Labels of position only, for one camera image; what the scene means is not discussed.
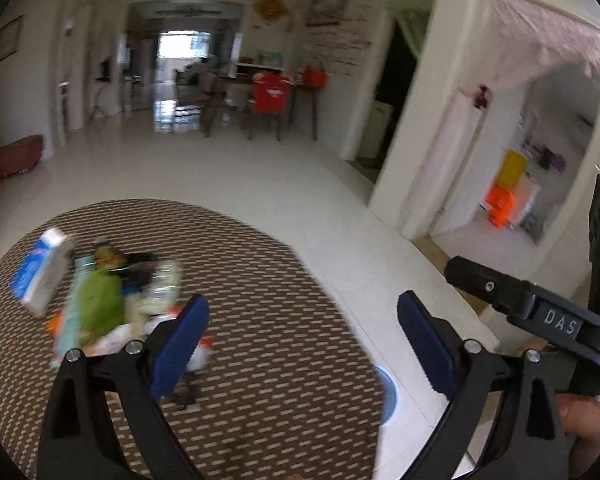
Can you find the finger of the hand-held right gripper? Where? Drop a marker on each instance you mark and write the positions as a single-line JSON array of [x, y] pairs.
[[487, 285]]

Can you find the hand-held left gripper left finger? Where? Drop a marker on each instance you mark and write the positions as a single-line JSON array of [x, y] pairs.
[[180, 345]]

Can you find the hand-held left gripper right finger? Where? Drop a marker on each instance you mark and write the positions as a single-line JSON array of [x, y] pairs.
[[425, 345]]

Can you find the white and red wrapper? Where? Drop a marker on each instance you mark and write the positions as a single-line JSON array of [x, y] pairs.
[[125, 330]]

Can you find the clear white snack packet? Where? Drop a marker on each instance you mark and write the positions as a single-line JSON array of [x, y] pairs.
[[162, 285]]

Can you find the black snack packet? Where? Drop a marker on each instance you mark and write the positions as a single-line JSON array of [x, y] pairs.
[[142, 265]]

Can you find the green snack packet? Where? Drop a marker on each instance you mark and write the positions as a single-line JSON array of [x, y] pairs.
[[97, 300]]

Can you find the yellow snack packet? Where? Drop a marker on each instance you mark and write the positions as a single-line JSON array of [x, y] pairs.
[[107, 255]]

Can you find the blue and white carton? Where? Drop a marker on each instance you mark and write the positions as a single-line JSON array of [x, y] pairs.
[[40, 270]]

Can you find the person's right hand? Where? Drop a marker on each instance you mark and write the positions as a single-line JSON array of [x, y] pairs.
[[590, 420]]

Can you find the blue round object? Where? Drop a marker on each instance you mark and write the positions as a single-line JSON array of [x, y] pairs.
[[387, 395]]

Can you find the orange box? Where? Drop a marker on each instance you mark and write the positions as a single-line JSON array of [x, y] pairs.
[[501, 207]]

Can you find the yellow box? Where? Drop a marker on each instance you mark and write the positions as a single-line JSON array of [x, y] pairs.
[[509, 170]]

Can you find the purple item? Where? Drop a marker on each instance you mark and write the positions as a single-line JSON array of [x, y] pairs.
[[555, 162]]

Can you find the red door ornament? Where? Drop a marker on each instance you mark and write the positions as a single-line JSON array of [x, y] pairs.
[[481, 97]]

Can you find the white cabinet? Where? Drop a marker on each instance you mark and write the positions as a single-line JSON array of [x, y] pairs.
[[377, 130]]

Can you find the wooden chair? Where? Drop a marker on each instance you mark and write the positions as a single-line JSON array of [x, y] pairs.
[[220, 95], [262, 122]]

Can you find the red skateboard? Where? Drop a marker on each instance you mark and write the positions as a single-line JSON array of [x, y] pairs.
[[10, 160]]

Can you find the pink lace curtain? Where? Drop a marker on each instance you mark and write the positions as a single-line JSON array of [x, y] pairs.
[[545, 30]]

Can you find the wooden dining table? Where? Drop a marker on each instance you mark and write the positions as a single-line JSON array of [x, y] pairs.
[[307, 95]]

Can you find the tripod stand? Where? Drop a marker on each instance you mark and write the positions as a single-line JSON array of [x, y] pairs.
[[100, 95]]

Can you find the green curtain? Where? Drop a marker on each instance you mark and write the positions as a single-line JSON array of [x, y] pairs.
[[412, 30]]

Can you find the red shirt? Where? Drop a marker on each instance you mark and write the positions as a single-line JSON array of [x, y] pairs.
[[272, 92]]

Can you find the red basket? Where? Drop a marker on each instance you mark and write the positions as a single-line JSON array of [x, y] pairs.
[[315, 77]]

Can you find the framed picture with wide frame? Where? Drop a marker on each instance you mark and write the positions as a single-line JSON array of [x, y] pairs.
[[327, 7]]

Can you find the yellow diamond wall decoration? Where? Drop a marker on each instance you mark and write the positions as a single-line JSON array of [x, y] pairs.
[[270, 7]]

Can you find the framed picture with thin frame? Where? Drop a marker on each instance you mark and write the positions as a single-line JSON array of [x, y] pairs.
[[7, 40]]

